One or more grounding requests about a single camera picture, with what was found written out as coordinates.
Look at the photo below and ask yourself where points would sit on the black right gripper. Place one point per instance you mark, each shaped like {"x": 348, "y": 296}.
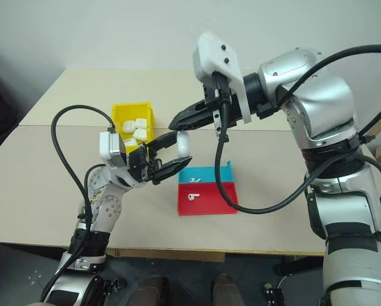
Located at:
{"x": 233, "y": 108}

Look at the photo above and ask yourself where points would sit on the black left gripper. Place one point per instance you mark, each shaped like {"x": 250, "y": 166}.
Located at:
{"x": 142, "y": 162}

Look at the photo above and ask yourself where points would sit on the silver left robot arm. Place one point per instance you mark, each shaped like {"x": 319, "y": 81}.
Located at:
{"x": 104, "y": 210}

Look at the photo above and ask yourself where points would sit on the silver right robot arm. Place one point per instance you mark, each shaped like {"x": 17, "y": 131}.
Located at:
{"x": 324, "y": 105}

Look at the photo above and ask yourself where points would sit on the yellow plastic bin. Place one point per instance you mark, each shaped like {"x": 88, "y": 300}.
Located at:
{"x": 129, "y": 111}

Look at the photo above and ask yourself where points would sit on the white earbud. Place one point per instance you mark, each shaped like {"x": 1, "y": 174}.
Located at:
{"x": 192, "y": 197}
{"x": 196, "y": 180}

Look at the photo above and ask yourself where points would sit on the blue plastic tray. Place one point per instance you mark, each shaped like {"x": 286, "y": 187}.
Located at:
{"x": 206, "y": 173}

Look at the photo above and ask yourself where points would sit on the red plastic tray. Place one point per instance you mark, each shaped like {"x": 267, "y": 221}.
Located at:
{"x": 209, "y": 199}

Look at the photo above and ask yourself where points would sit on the wooden strip under table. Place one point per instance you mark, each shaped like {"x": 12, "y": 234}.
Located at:
{"x": 164, "y": 255}

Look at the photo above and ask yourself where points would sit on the dark brown rounded shape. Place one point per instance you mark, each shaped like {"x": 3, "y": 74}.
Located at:
{"x": 152, "y": 291}
{"x": 226, "y": 290}

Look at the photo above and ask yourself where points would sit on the black table foot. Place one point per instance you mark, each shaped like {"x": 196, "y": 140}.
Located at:
{"x": 283, "y": 266}

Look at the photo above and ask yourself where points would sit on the small black device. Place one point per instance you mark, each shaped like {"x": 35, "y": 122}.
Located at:
{"x": 273, "y": 293}

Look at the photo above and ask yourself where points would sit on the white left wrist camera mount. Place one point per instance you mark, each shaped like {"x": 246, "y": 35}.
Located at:
{"x": 108, "y": 148}

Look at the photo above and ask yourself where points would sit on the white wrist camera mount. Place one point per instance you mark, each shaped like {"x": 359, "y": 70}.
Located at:
{"x": 108, "y": 148}
{"x": 219, "y": 54}

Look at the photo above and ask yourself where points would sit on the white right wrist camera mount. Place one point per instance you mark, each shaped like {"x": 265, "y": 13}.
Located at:
{"x": 219, "y": 54}

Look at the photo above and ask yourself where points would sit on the black metal bracket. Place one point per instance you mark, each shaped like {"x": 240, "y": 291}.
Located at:
{"x": 110, "y": 285}

